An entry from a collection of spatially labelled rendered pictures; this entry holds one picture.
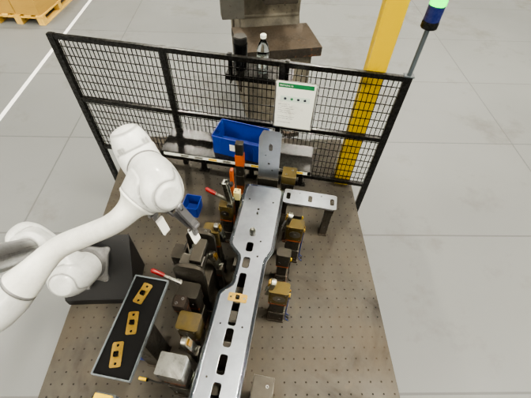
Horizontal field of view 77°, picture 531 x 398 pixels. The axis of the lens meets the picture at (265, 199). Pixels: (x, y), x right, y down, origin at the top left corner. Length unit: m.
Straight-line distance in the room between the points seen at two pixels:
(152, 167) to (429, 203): 2.97
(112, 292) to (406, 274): 2.14
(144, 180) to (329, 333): 1.31
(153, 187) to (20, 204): 2.95
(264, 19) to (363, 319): 2.95
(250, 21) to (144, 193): 3.13
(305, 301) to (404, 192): 1.92
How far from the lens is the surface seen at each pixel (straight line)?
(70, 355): 1.97
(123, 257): 1.83
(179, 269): 1.45
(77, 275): 1.66
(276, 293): 1.50
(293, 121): 1.99
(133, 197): 0.83
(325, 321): 1.86
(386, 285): 2.85
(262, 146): 1.77
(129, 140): 0.92
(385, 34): 1.78
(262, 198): 1.83
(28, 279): 1.09
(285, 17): 3.85
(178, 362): 1.37
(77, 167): 3.77
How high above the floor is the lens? 2.42
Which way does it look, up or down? 51 degrees down
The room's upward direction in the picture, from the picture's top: 3 degrees clockwise
